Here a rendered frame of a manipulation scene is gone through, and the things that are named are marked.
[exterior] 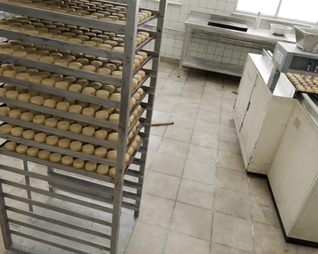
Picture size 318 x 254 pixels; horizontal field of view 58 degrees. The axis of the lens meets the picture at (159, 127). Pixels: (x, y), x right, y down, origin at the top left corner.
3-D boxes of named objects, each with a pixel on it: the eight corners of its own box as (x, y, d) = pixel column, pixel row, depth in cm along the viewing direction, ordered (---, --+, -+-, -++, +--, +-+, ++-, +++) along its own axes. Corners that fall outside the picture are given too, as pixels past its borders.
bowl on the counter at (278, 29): (268, 35, 439) (271, 26, 432) (266, 30, 467) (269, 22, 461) (290, 38, 434) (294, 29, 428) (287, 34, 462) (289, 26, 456)
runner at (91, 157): (126, 165, 121) (127, 160, 119) (124, 169, 119) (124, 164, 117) (-9, 131, 130) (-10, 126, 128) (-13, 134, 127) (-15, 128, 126)
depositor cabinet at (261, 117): (230, 116, 376) (248, 53, 334) (285, 125, 372) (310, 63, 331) (243, 178, 264) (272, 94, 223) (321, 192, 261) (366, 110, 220)
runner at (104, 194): (123, 197, 130) (124, 192, 128) (121, 201, 127) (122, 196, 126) (-3, 163, 138) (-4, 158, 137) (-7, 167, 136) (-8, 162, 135)
